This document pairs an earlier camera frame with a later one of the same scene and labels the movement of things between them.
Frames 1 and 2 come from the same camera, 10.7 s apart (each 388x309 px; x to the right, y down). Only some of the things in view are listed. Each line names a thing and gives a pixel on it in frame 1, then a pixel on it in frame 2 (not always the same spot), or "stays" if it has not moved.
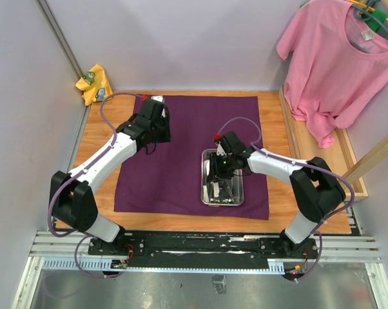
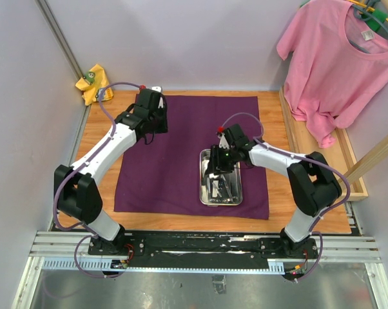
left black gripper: [167, 136] -> [164, 127]
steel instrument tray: [223, 192] stays
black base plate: [203, 250] stays
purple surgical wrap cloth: [168, 180] stays
